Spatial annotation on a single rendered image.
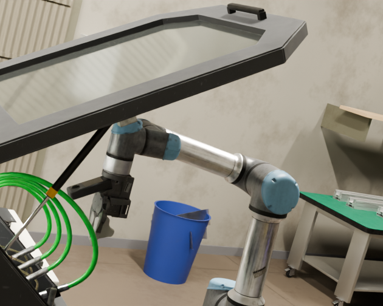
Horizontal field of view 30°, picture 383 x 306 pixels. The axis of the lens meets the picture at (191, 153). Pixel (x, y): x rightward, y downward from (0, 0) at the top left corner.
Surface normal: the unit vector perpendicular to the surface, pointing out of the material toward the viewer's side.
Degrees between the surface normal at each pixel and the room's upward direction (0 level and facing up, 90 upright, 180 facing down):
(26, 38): 90
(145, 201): 90
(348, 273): 90
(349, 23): 90
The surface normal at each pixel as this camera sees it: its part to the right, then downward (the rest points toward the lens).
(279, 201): 0.39, 0.12
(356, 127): -0.82, -0.13
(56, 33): 0.50, 0.28
